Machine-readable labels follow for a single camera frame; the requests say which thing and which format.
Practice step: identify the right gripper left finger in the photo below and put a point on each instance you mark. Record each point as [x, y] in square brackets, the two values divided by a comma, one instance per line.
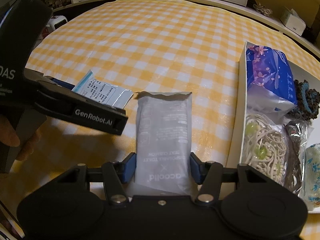
[115, 175]

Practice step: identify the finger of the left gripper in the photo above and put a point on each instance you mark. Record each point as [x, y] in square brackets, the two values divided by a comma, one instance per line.
[64, 84]

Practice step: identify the blue tissue pack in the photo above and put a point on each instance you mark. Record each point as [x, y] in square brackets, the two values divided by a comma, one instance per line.
[270, 83]

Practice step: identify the yellow checkered bed sheet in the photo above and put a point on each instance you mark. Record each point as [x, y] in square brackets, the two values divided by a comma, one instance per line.
[144, 45]

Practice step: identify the person's left hand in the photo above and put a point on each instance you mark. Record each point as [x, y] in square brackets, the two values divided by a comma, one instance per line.
[10, 138]

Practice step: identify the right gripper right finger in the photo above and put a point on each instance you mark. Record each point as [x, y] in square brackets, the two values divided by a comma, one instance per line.
[209, 176]

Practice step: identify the dark blue crochet scrunchie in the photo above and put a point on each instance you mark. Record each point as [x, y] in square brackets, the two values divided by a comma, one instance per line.
[307, 102]

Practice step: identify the white shallow cardboard tray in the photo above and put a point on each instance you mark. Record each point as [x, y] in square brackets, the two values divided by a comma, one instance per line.
[242, 110]

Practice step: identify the white space heater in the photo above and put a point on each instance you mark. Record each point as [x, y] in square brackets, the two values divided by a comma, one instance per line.
[55, 22]

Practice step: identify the light blue foil sachet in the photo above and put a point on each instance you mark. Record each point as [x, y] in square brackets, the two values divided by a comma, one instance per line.
[102, 92]

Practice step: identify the grey toilet seat cover pack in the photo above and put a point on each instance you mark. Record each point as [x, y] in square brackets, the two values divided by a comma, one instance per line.
[163, 145]

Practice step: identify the bag of cream cords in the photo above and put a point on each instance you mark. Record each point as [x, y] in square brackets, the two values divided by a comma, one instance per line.
[265, 147]

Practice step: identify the small white tissue box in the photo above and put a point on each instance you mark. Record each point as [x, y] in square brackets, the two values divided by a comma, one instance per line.
[292, 21]

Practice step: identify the bag of brown cords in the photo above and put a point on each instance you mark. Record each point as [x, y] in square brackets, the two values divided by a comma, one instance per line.
[297, 133]

